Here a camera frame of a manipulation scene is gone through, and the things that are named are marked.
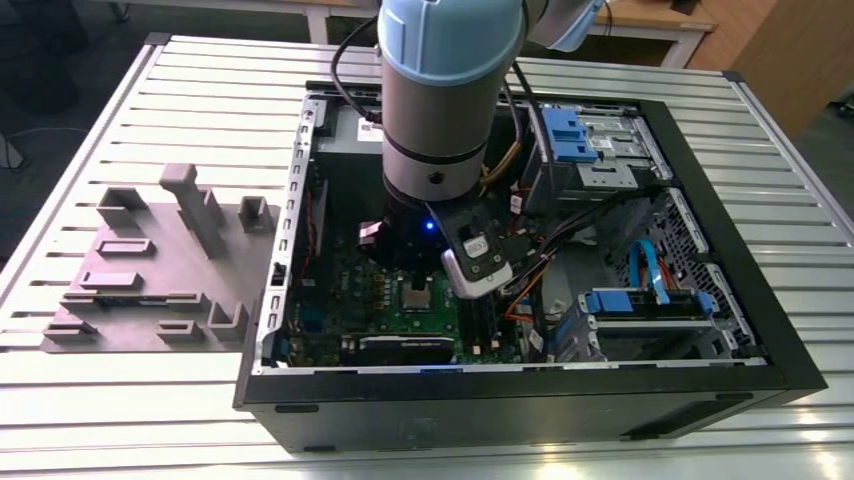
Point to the grey power supply unit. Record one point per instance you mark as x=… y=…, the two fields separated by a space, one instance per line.
x=347 y=190

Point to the green motherboard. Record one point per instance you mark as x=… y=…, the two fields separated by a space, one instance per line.
x=353 y=265

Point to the CPU socket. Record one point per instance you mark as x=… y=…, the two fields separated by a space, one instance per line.
x=416 y=312

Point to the black PC case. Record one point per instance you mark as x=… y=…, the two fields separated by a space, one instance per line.
x=467 y=415

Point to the wooden desk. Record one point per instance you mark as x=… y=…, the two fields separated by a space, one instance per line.
x=667 y=20

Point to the wooden cabinet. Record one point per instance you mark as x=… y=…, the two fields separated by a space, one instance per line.
x=800 y=60

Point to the grey parts rack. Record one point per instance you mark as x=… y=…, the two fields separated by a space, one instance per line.
x=173 y=280

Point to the empty blue disk carrier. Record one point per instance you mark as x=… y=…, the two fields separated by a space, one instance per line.
x=567 y=135

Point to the black RAM slot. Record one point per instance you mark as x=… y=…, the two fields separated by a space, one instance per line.
x=491 y=325
x=472 y=325

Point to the metal disk bay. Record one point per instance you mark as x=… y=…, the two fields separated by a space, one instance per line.
x=667 y=325

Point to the silver CPU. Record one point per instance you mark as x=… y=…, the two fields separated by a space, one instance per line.
x=416 y=300

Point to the white and black webcam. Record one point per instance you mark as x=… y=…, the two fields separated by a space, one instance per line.
x=476 y=270

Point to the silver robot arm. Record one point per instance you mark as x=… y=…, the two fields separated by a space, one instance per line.
x=440 y=100

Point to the RAM stick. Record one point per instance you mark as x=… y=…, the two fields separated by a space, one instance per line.
x=133 y=301

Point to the small grey wrist camera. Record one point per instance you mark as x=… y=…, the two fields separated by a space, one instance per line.
x=369 y=234

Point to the metal drive cage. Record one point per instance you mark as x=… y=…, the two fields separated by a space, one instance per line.
x=600 y=180

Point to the hard disk in blue carrier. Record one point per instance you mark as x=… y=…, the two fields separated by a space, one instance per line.
x=610 y=302

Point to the black graphics card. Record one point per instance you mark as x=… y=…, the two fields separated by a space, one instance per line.
x=400 y=347

